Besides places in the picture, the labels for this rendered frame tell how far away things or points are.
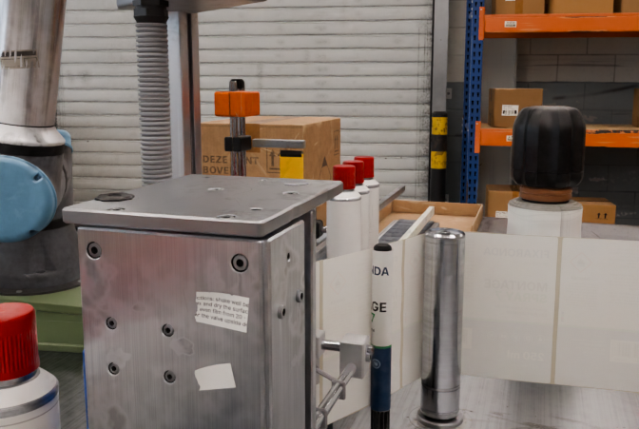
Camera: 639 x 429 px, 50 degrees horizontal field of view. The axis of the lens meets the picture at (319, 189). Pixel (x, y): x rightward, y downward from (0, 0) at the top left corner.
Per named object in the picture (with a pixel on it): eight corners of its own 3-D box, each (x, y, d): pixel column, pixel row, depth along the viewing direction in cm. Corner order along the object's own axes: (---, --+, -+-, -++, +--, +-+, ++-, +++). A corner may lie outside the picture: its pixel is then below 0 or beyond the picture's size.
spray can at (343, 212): (356, 307, 100) (357, 168, 97) (321, 303, 101) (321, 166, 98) (364, 297, 105) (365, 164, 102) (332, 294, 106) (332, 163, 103)
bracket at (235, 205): (262, 238, 31) (261, 217, 31) (59, 223, 34) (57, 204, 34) (343, 192, 44) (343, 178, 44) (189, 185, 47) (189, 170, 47)
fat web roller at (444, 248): (460, 433, 64) (467, 238, 61) (412, 425, 66) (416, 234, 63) (465, 411, 68) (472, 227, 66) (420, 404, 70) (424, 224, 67)
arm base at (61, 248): (45, 297, 98) (41, 230, 96) (-41, 282, 102) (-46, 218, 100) (106, 265, 112) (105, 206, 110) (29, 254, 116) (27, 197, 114)
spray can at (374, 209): (374, 282, 112) (376, 158, 109) (343, 280, 114) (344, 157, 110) (381, 274, 117) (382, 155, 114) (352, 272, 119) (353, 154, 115)
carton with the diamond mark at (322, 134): (303, 254, 143) (303, 124, 139) (199, 245, 150) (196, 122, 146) (339, 224, 172) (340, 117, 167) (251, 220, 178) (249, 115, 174)
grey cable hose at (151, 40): (164, 214, 68) (156, -3, 65) (133, 212, 69) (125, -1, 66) (182, 208, 72) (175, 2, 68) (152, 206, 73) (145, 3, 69)
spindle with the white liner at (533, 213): (577, 367, 79) (593, 107, 74) (497, 358, 82) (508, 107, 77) (573, 340, 87) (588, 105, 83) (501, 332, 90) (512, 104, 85)
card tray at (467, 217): (472, 242, 162) (473, 225, 162) (365, 234, 170) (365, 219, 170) (482, 218, 190) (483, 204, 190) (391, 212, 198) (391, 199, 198)
